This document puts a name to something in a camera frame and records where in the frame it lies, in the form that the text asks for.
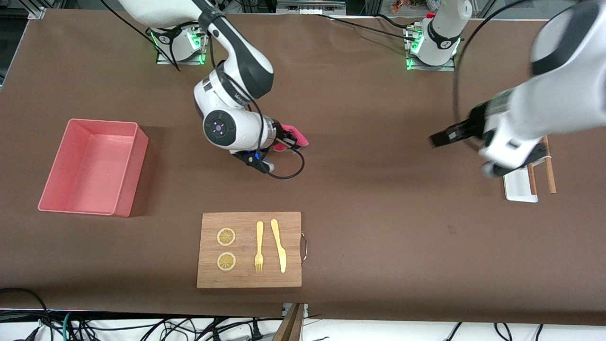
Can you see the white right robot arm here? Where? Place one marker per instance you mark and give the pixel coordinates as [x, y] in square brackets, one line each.
[236, 47]

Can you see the wooden beam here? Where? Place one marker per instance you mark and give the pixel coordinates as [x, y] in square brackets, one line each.
[289, 327]

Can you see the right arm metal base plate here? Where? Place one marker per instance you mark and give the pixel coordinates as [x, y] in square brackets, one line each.
[189, 60]

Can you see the small metal table bracket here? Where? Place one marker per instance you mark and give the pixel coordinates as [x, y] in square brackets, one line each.
[306, 310]

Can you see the yellow plastic knife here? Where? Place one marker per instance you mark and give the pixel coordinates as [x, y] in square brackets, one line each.
[282, 260]

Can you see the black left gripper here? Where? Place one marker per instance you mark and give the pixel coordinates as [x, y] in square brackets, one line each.
[466, 126]

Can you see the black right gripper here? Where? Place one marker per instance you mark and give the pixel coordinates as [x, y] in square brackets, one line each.
[280, 137]

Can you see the pink plastic bin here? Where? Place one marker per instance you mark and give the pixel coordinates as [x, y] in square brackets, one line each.
[71, 194]

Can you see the silver device box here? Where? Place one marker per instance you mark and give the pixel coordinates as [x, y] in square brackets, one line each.
[307, 7]

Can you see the aluminium frame profile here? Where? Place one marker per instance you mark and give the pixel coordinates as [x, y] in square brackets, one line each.
[37, 13]

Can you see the black power plug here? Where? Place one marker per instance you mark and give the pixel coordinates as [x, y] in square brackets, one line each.
[256, 333]

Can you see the wooden rack rod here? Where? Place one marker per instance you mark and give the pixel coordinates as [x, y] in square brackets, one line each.
[532, 182]
[550, 175]

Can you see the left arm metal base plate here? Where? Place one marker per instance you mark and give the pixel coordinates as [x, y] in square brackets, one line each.
[433, 67]

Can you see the yellow plastic fork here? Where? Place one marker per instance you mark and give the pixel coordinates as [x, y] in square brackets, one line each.
[259, 232]

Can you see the red cloth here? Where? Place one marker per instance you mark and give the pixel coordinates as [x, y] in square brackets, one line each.
[299, 136]

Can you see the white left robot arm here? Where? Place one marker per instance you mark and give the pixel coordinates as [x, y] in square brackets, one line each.
[558, 94]

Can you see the lemon slice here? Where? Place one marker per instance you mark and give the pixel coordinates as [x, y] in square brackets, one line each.
[226, 237]
[226, 261]

